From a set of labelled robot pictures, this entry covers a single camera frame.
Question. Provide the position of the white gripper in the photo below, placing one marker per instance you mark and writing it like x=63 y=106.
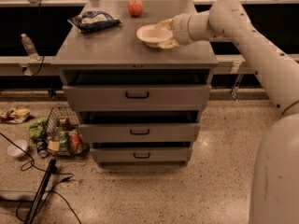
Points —
x=180 y=29

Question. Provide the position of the white paper bowl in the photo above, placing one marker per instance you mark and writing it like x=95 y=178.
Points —
x=152 y=36

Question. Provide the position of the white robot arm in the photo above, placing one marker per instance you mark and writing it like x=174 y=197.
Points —
x=275 y=187

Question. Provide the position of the red apple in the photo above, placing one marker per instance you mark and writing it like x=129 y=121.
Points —
x=135 y=8

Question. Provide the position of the white bowl on floor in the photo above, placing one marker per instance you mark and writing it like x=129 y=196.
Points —
x=17 y=149

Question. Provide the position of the grey drawer cabinet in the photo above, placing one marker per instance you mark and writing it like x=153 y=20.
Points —
x=116 y=57

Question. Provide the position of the blue chip bag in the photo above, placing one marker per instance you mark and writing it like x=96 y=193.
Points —
x=93 y=21

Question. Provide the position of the middle grey drawer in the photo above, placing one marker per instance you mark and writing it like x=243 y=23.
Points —
x=126 y=133

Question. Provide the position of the grey drawer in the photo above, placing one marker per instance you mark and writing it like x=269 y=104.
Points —
x=126 y=133
x=137 y=98
x=114 y=155

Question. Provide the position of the top grey drawer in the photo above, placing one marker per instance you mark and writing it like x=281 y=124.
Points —
x=137 y=98

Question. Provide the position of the bottom grey drawer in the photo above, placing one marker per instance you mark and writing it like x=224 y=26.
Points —
x=114 y=155

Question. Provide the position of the clear plastic water bottle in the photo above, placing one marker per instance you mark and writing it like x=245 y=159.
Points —
x=30 y=48

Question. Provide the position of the red can in basket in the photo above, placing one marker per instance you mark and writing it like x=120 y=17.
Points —
x=75 y=142

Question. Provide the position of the green can in basket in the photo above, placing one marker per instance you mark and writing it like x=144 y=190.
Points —
x=63 y=140

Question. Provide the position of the green snack bag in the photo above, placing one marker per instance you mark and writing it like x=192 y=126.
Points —
x=37 y=128

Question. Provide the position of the soda can on floor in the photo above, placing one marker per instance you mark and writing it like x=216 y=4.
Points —
x=42 y=148

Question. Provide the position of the crumpled tan snack bag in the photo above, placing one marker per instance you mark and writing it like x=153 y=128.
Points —
x=15 y=115

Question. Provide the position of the black bar on floor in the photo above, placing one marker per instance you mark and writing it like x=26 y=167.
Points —
x=40 y=192

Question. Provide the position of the wire mesh basket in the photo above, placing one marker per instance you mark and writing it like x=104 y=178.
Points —
x=62 y=119

